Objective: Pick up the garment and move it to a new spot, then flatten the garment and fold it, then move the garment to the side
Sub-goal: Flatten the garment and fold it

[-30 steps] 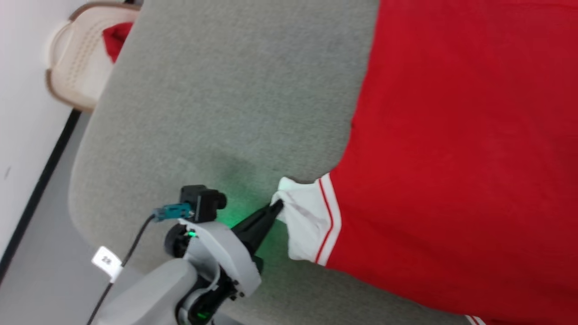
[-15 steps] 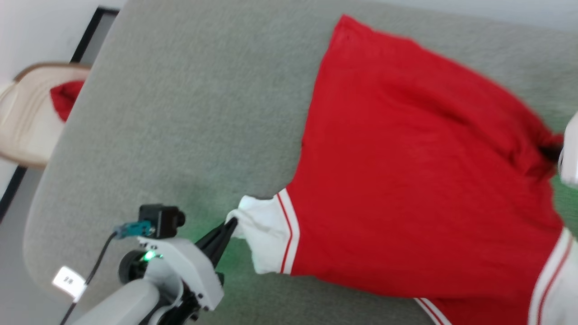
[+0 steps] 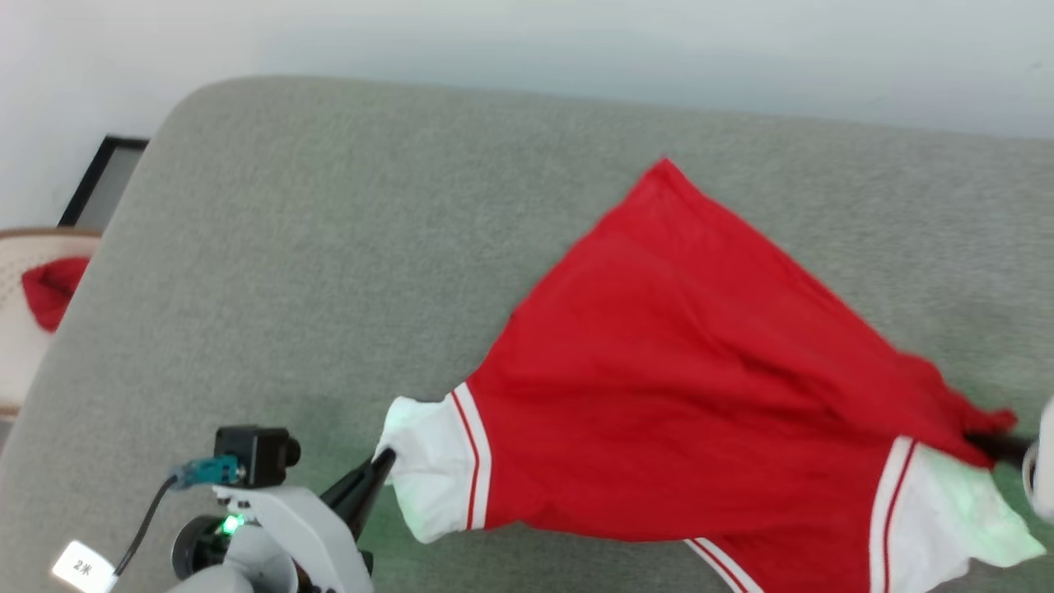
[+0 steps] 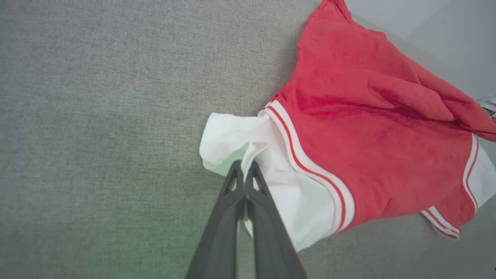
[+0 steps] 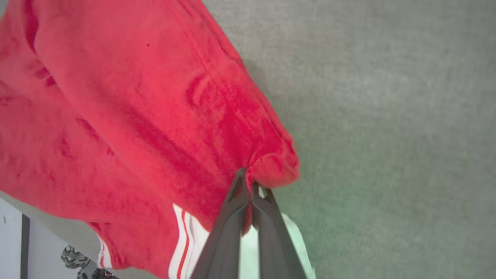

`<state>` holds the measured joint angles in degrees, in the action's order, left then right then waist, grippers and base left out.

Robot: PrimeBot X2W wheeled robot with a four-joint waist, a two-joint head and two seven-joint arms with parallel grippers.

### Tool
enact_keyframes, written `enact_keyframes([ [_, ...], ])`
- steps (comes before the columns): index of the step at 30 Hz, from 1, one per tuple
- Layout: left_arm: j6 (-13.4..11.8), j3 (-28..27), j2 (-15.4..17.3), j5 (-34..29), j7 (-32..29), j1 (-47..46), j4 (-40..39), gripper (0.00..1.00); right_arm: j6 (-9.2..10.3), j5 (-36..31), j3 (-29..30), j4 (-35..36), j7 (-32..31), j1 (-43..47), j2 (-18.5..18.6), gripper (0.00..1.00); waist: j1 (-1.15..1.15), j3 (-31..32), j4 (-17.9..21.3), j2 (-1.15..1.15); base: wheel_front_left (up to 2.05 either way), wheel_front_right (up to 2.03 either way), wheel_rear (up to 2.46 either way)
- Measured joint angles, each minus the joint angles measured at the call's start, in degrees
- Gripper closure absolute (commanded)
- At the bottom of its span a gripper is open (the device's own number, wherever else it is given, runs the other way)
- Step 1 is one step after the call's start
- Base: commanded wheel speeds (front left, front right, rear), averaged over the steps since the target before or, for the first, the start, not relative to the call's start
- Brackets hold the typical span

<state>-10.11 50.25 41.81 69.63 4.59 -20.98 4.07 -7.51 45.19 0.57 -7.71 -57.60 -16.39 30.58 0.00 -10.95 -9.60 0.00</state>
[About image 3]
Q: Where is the teal left camera connector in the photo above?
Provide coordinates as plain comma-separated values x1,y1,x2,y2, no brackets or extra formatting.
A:
169,458,244,490

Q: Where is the red garment with white trim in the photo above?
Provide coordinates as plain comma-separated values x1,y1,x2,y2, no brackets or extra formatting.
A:
375,158,1047,593

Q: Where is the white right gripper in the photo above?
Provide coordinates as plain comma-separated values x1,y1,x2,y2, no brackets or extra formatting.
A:
963,395,1054,522

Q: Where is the black framed panel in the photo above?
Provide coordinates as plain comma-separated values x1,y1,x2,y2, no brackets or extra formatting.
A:
58,136,151,229

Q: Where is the red cloth in basket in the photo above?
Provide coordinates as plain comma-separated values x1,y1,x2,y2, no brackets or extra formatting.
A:
21,257,90,333

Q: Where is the beige laundry basket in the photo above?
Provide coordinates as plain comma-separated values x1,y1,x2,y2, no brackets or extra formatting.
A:
0,228,104,417

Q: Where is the white cable label tag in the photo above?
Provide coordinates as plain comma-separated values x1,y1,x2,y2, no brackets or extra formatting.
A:
51,540,118,593

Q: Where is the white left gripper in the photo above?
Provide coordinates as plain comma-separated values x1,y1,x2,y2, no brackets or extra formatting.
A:
169,449,397,593

